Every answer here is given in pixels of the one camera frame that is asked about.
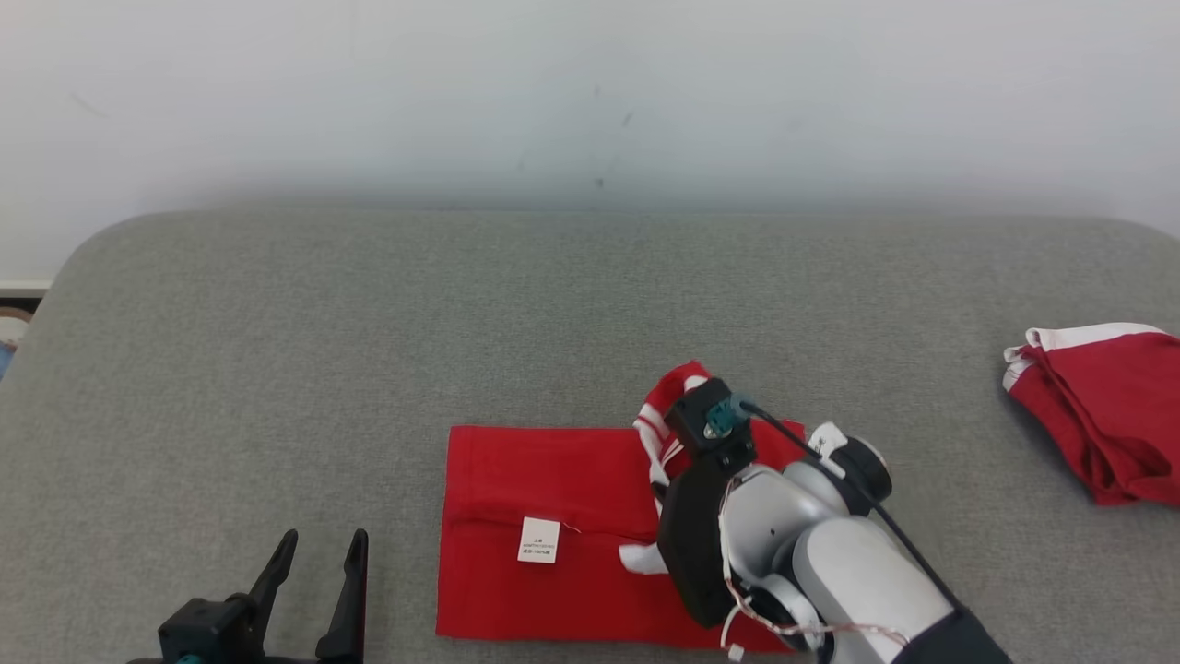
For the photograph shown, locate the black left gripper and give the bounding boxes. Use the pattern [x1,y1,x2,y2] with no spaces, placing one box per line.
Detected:
[243,528,371,664]

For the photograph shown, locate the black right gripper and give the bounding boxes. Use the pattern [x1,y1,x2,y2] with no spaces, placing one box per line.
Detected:
[655,446,758,629]

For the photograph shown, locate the red jersey with white sleeves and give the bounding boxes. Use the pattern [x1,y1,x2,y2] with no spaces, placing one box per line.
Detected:
[435,360,814,655]

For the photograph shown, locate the red shorts with white trim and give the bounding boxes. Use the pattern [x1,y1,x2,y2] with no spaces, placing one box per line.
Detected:
[1003,322,1180,507]

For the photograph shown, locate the grey fabric sofa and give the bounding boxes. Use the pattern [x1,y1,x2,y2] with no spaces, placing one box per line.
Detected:
[0,207,1180,664]

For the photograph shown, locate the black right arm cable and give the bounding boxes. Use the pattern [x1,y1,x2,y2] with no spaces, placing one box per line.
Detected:
[737,400,965,611]

